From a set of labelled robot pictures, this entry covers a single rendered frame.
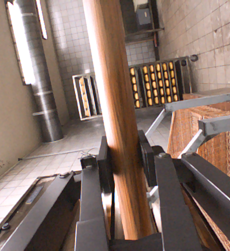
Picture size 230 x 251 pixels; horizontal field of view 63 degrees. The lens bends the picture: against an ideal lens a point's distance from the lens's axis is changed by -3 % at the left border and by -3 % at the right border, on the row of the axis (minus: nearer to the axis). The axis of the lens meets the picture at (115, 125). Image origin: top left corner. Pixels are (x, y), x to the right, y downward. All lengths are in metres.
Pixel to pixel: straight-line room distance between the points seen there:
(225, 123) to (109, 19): 0.54
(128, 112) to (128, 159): 0.04
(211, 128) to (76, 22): 5.06
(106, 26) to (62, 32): 5.33
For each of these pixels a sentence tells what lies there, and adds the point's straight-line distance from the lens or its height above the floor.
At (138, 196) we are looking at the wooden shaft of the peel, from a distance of 0.20.
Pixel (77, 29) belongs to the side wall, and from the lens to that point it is 5.43.
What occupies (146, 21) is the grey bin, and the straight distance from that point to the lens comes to 4.73.
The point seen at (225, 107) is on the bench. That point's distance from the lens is 1.28.
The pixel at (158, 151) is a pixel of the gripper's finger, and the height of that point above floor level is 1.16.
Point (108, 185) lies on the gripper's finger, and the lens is 0.16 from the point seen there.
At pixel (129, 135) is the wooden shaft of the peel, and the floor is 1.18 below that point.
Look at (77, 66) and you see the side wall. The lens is 5.29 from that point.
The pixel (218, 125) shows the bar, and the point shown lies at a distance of 0.65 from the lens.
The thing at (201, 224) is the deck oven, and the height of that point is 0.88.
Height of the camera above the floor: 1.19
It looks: 2 degrees up
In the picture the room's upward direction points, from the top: 100 degrees counter-clockwise
